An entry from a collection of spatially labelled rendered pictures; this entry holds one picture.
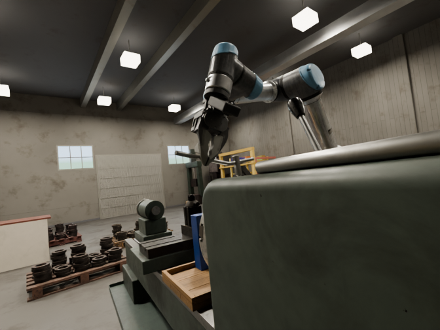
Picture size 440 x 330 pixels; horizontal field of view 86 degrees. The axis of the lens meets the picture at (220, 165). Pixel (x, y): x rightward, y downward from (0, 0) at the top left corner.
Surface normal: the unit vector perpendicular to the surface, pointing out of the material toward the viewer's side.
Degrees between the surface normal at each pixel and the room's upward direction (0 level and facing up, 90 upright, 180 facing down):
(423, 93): 90
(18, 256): 90
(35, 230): 90
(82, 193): 90
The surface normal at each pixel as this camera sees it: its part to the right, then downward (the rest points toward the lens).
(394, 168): -0.68, -0.66
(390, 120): -0.80, 0.05
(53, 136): 0.59, -0.11
